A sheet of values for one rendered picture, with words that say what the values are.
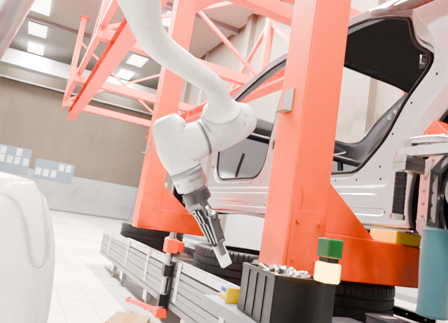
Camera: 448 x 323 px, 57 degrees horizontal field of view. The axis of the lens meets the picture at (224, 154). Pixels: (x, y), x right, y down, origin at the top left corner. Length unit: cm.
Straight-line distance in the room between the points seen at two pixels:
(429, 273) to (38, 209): 116
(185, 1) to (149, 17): 279
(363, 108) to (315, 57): 573
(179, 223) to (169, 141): 226
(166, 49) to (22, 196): 55
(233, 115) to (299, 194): 47
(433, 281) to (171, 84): 252
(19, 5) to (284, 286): 73
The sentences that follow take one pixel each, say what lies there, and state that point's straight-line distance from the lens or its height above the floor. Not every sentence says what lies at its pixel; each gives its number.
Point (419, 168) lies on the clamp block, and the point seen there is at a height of 92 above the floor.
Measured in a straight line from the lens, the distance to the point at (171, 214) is 329.
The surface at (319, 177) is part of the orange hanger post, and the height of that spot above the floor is 87.
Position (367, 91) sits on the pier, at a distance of 736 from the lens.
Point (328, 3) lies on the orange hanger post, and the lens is 170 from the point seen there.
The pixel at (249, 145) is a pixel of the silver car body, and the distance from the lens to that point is 368.
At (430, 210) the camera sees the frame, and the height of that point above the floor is 81.
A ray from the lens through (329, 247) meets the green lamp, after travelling 90.
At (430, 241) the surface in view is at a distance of 141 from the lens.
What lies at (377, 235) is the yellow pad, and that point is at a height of 70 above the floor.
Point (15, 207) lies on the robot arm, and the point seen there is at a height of 64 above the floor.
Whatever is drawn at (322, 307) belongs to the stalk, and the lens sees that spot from 92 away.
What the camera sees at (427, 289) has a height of 56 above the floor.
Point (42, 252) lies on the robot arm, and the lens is 48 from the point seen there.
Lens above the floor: 66
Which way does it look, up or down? 9 degrees up
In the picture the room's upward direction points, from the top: 9 degrees clockwise
